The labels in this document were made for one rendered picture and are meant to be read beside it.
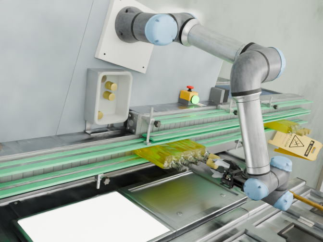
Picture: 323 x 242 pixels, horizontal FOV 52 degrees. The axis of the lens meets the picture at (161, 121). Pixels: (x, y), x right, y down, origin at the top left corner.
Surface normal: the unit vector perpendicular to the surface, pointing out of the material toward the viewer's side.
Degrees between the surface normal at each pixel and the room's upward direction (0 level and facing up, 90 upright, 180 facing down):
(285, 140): 76
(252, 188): 90
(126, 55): 0
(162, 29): 8
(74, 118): 0
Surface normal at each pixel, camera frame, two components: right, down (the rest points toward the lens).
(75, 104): 0.69, 0.29
